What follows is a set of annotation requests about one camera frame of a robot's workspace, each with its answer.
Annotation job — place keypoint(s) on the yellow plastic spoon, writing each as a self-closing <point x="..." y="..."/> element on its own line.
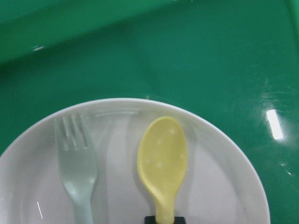
<point x="161" y="164"/>

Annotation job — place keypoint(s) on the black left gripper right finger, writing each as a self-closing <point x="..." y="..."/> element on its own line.
<point x="179" y="220"/>

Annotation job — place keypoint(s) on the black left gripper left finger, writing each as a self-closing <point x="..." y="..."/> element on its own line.
<point x="150" y="220"/>

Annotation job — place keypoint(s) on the pale green plastic fork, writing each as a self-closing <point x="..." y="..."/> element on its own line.
<point x="77" y="164"/>

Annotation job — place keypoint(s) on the green plastic tray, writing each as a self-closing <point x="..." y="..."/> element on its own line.
<point x="235" y="63"/>

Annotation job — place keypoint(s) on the white round plate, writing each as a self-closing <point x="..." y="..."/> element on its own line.
<point x="220" y="186"/>

